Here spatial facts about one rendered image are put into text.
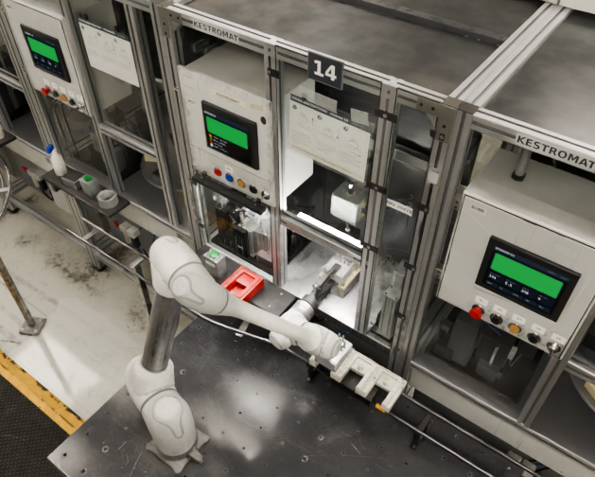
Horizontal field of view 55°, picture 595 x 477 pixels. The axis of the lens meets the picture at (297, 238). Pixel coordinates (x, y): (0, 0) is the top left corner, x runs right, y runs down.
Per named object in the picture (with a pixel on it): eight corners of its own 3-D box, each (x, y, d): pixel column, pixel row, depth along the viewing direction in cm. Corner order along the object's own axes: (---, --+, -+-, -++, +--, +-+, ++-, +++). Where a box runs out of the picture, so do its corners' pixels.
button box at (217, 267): (205, 273, 256) (202, 255, 247) (217, 262, 260) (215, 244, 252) (218, 280, 252) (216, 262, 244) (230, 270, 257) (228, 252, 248)
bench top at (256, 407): (49, 462, 223) (45, 457, 220) (229, 291, 283) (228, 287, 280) (384, 774, 160) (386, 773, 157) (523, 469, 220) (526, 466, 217)
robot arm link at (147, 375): (137, 424, 218) (115, 382, 231) (176, 411, 228) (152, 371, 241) (169, 268, 177) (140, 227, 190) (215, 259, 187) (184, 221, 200)
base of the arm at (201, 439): (185, 482, 213) (183, 476, 209) (144, 448, 222) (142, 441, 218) (218, 444, 223) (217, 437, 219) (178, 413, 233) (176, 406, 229)
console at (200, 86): (188, 171, 234) (171, 67, 201) (234, 138, 250) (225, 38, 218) (269, 212, 216) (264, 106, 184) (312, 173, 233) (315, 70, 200)
